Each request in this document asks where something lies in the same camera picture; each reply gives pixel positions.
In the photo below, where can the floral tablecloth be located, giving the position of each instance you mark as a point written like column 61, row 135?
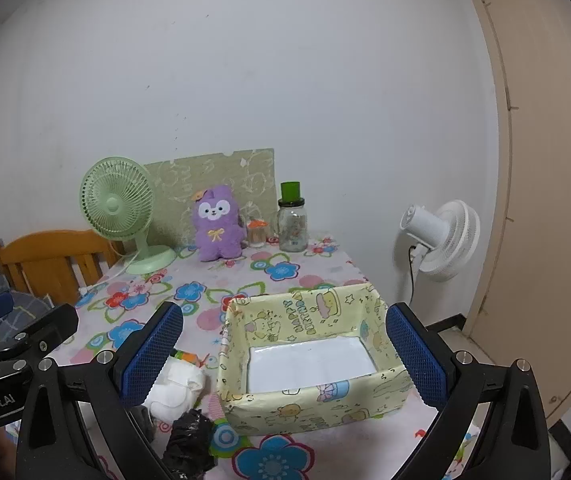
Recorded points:
column 195, row 295

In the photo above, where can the white cloth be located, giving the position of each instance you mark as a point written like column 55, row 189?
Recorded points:
column 175, row 390

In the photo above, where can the white standing fan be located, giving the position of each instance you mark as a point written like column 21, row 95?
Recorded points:
column 445, row 240

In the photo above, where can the wooden headboard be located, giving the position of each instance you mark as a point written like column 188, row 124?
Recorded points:
column 45, row 255

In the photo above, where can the yellow cartoon printed box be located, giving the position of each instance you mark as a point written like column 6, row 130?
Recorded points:
column 285, row 405

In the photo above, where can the glass jar with black lid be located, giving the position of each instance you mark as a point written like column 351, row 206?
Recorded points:
column 293, row 225

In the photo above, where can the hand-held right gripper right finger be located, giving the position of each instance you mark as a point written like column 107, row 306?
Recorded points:
column 415, row 360

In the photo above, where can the beige door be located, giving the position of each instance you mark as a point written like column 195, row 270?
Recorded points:
column 540, row 210

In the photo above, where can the blue plaid bedding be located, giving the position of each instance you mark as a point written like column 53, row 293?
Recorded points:
column 20, row 305

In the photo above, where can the green packet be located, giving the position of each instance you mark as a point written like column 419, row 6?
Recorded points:
column 185, row 356

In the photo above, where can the black plastic bag roll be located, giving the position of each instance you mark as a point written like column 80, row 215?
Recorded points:
column 188, row 440

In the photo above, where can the cotton swab jar orange lid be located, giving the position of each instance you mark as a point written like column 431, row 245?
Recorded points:
column 256, row 235

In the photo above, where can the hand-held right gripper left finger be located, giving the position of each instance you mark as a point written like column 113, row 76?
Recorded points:
column 150, row 355

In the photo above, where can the purple plush toy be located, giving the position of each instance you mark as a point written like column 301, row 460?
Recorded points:
column 218, row 235

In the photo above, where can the green desk fan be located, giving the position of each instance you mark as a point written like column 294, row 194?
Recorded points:
column 115, row 205

